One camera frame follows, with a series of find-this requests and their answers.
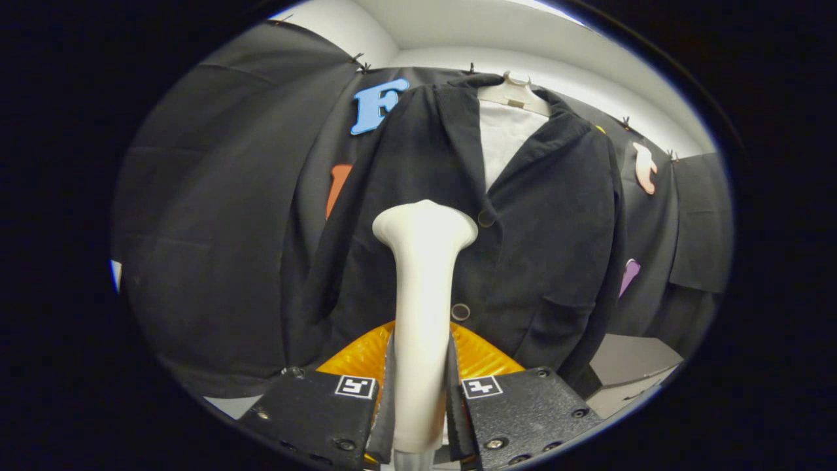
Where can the black suit jacket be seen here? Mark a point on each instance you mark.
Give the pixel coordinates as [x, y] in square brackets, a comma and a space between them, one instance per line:
[556, 229]

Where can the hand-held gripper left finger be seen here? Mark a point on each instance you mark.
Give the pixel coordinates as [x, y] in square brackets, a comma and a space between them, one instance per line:
[314, 412]

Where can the row of black backdrop clips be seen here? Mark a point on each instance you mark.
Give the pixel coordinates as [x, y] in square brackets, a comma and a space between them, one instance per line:
[359, 61]

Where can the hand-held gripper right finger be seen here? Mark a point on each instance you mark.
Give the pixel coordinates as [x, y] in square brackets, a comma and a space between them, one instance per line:
[523, 412]

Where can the white garment steamer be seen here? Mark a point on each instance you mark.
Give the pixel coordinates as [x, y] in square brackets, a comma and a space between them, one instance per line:
[422, 314]

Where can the black backdrop cloth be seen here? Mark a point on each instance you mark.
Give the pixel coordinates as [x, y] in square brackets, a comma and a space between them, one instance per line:
[216, 229]

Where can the grey drawer cabinet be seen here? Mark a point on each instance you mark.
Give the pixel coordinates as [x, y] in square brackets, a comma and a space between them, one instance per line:
[628, 360]

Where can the cream clothes hanger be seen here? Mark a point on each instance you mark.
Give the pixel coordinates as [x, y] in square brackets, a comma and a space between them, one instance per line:
[516, 97]

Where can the white shirt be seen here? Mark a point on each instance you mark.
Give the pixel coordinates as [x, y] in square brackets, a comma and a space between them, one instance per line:
[507, 137]

